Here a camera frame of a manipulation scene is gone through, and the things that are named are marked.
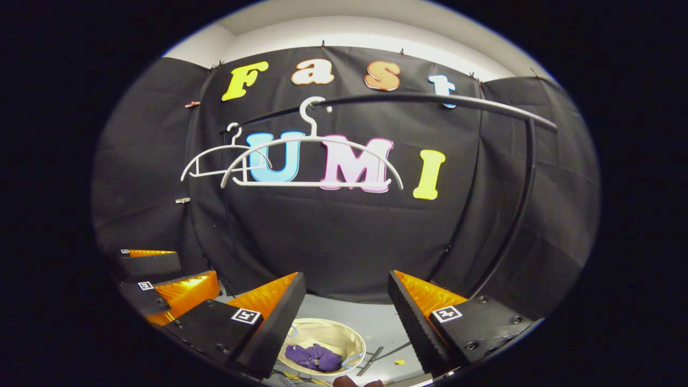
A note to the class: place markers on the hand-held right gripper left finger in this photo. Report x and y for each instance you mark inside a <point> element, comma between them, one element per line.
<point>282,322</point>

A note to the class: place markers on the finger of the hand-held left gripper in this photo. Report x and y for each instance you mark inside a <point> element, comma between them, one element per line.
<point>150,266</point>
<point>142,298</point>

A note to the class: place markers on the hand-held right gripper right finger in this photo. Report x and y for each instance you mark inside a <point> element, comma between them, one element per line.
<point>411,322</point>

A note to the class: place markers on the cream laundry hamper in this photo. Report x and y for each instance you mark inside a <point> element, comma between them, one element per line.
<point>328,330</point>

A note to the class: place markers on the purple knit cardigan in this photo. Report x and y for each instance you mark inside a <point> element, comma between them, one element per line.
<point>314,357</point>

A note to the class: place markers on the white clothes hanger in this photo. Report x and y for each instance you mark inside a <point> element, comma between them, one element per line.
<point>301,184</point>
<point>215,173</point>

